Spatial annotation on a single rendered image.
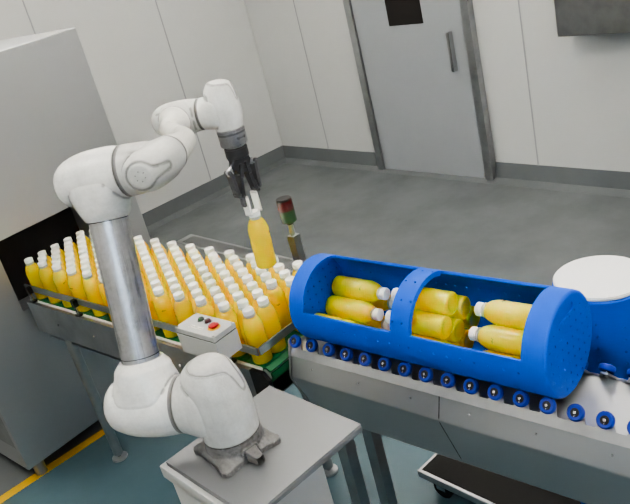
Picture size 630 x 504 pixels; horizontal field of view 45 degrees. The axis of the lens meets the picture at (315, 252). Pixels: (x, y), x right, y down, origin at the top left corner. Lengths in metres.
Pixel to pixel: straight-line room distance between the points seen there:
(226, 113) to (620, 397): 1.38
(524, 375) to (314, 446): 0.56
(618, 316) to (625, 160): 3.29
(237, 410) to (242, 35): 5.99
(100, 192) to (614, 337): 1.52
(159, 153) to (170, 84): 5.30
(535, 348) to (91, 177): 1.16
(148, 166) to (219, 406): 0.61
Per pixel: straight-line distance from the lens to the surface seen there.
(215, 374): 1.91
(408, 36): 6.26
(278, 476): 1.94
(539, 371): 1.96
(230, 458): 2.01
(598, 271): 2.51
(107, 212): 1.94
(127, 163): 1.86
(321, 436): 2.02
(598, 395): 2.16
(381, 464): 2.96
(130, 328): 1.99
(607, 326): 2.41
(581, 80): 5.56
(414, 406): 2.31
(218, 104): 2.37
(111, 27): 6.91
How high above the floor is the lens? 2.23
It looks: 24 degrees down
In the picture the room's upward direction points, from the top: 15 degrees counter-clockwise
